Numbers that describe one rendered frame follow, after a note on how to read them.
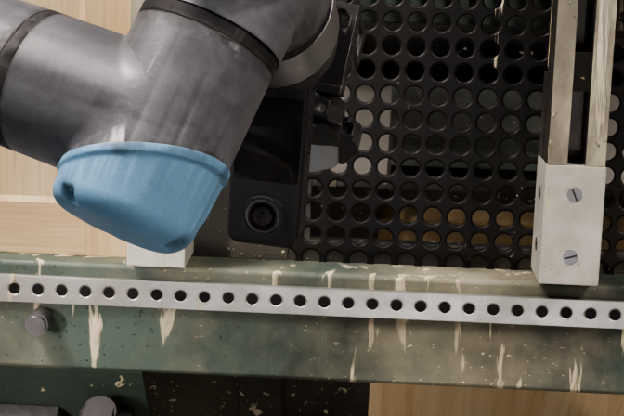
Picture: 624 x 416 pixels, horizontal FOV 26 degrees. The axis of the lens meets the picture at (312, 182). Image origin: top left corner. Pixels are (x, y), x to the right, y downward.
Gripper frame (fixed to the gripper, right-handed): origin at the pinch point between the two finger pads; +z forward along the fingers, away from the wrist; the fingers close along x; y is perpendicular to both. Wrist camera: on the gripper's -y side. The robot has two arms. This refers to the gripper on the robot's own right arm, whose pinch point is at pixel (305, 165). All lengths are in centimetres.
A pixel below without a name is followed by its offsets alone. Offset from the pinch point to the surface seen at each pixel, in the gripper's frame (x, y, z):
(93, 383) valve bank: 27, -14, 52
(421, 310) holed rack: -6.8, 0.2, 48.5
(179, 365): 18, -10, 50
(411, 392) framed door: -4, -2, 97
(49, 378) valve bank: 32, -14, 52
